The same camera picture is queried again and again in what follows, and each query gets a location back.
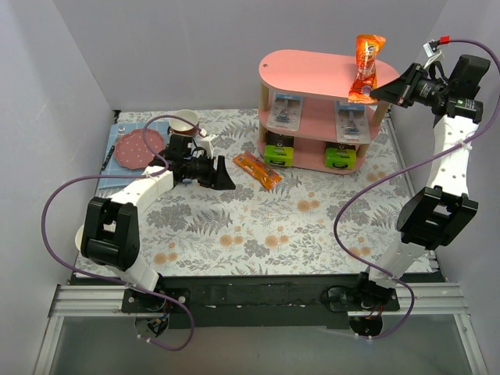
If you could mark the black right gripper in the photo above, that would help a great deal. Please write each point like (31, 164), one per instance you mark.
(406, 84)

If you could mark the floral tablecloth mat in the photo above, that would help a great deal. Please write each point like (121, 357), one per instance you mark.
(311, 222)

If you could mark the white ceramic bowl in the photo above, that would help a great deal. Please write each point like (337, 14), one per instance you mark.
(79, 237)

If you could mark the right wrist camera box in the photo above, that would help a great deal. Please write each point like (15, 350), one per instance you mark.
(433, 49)

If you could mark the red cup white inside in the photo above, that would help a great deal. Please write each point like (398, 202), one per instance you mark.
(184, 122)

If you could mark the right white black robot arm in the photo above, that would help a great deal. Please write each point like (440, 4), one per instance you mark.
(440, 211)

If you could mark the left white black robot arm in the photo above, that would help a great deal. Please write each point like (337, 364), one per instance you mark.
(110, 235)

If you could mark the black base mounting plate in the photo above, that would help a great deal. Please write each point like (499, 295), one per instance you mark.
(261, 301)

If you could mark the blue razor blister pack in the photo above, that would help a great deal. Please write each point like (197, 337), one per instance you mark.
(286, 112)
(352, 125)

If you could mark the orange long snack packet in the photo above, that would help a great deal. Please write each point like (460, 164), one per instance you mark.
(266, 176)

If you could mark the black handled fork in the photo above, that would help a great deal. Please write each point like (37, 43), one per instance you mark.
(120, 132)

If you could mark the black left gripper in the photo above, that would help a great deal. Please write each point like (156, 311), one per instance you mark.
(213, 176)

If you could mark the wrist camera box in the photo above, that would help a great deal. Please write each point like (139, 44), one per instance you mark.
(433, 49)
(207, 143)

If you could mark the pink dotted plate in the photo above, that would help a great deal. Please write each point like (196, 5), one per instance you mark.
(132, 151)

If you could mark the aluminium frame rail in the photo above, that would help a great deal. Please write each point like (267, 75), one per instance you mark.
(431, 333)

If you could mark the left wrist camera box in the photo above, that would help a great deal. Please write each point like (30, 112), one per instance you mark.
(207, 143)

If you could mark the black green Gillette razor box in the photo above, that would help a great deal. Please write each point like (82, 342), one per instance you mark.
(279, 149)

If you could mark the orange small razor packet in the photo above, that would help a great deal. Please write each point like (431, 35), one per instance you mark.
(368, 47)

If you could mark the blue checkered placemat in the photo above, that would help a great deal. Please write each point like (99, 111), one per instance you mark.
(113, 167)

